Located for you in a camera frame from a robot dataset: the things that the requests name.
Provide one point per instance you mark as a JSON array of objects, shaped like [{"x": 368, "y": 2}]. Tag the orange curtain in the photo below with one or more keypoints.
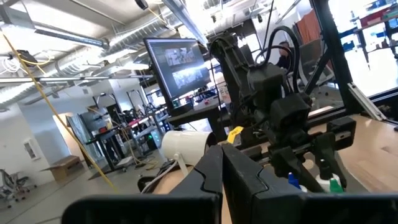
[{"x": 309, "y": 28}]

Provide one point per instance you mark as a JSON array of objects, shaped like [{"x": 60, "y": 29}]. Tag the black box on desk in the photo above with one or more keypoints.
[{"x": 182, "y": 109}]

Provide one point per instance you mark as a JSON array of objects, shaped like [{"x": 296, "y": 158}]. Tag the white wipes canister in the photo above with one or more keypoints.
[{"x": 224, "y": 93}]

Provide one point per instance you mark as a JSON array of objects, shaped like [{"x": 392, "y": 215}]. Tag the overhead rig light bar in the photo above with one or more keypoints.
[{"x": 185, "y": 18}]

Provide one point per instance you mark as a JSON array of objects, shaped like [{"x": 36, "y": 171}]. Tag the person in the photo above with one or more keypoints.
[{"x": 283, "y": 57}]

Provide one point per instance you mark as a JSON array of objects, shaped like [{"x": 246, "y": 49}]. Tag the computer tower with lights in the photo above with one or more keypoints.
[{"x": 154, "y": 141}]

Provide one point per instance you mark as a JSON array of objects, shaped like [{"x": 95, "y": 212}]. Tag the silver spiral ventilation duct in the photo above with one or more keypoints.
[{"x": 140, "y": 31}]

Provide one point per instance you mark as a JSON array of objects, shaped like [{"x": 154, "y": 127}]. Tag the brown cardboard box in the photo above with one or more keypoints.
[{"x": 63, "y": 168}]

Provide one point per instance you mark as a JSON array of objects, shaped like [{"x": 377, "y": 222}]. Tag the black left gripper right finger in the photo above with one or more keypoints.
[{"x": 264, "y": 202}]

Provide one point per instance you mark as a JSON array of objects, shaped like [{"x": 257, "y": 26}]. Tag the grey horizontal ceiling rail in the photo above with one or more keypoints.
[{"x": 77, "y": 78}]

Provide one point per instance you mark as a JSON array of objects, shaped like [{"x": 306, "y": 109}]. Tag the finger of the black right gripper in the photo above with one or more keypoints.
[
  {"x": 289, "y": 160},
  {"x": 329, "y": 149}
]

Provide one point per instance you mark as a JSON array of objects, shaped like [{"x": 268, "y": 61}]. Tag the grey office chair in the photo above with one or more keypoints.
[{"x": 14, "y": 183}]

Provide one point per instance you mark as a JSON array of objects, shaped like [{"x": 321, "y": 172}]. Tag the dark computer desk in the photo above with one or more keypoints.
[{"x": 199, "y": 113}]

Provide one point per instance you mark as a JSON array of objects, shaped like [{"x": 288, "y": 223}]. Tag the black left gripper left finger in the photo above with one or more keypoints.
[{"x": 186, "y": 205}]

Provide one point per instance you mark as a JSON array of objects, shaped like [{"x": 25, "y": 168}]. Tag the blue-cap food coloring bottle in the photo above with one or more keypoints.
[{"x": 293, "y": 181}]

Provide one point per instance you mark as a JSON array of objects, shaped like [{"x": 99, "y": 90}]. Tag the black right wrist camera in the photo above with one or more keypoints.
[{"x": 289, "y": 110}]

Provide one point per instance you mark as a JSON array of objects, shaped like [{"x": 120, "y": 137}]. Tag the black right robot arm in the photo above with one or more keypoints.
[{"x": 231, "y": 71}]

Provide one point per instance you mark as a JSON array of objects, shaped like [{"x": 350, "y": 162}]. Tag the large dark display screen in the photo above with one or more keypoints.
[{"x": 90, "y": 121}]

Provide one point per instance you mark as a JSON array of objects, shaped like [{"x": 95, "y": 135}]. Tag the black computer monitor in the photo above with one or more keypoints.
[{"x": 178, "y": 68}]

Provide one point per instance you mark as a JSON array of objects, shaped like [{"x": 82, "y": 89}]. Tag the white wall panel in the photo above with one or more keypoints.
[{"x": 31, "y": 149}]

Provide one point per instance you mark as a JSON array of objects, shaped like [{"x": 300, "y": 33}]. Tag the black-cap food coloring bottle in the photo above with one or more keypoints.
[{"x": 326, "y": 169}]

